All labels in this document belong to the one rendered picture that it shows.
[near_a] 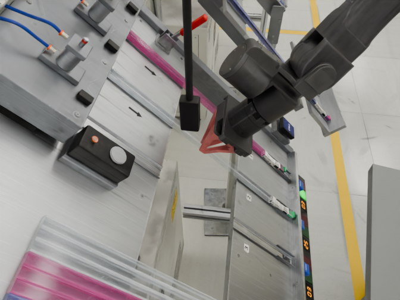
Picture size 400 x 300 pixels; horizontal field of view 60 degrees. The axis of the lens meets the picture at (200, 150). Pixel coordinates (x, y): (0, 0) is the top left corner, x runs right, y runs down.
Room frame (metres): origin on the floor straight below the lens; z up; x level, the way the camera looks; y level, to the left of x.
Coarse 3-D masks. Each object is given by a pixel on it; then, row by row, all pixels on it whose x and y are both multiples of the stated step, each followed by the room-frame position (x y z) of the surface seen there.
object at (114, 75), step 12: (120, 84) 0.44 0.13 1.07; (132, 84) 0.45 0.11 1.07; (144, 96) 0.44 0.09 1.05; (156, 108) 0.44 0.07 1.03; (168, 120) 0.43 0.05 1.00; (180, 132) 0.43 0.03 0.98; (192, 132) 0.44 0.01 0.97; (216, 156) 0.42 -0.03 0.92; (228, 168) 0.42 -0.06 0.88; (252, 180) 0.42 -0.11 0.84; (264, 192) 0.41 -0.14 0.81
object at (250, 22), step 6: (234, 0) 0.73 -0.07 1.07; (234, 6) 0.73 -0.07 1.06; (240, 6) 0.74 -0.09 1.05; (240, 12) 0.73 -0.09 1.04; (246, 18) 0.73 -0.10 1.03; (252, 24) 0.73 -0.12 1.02; (252, 30) 0.73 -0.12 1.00; (258, 30) 0.73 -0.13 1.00; (258, 36) 0.73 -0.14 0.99; (264, 36) 0.73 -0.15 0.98; (264, 42) 0.73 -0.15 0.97; (270, 48) 0.72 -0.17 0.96; (276, 54) 0.72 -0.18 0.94; (282, 60) 0.72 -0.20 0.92; (312, 102) 0.72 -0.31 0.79
